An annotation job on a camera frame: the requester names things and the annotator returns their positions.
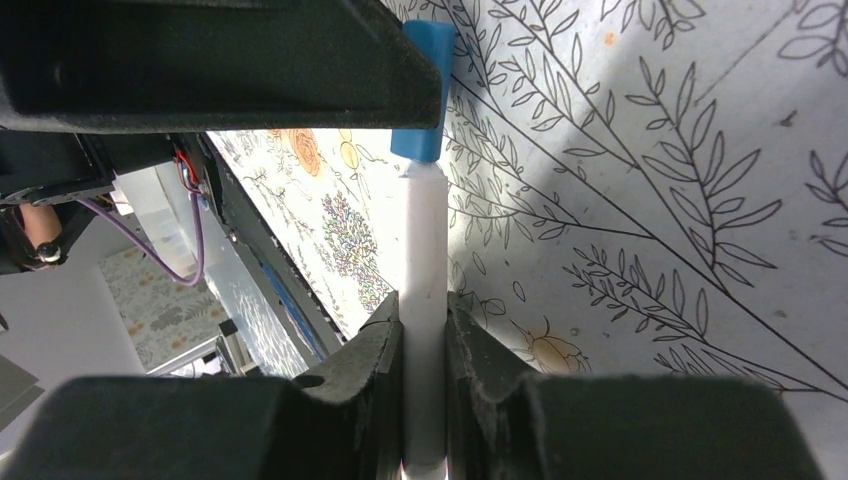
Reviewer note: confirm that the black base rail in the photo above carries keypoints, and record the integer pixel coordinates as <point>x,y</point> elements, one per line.
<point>294,303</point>

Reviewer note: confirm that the white pen blue tip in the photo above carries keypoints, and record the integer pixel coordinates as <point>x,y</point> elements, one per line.
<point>422,290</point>

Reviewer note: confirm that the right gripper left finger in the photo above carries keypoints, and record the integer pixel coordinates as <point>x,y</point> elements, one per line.
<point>341,419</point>

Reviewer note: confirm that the floral table mat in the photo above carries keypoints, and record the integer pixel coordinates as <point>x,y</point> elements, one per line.
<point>654,187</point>

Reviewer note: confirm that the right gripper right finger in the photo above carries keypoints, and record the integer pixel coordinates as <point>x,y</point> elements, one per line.
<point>506,420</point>

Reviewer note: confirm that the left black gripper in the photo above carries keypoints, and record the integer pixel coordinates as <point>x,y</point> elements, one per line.
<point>119,67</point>

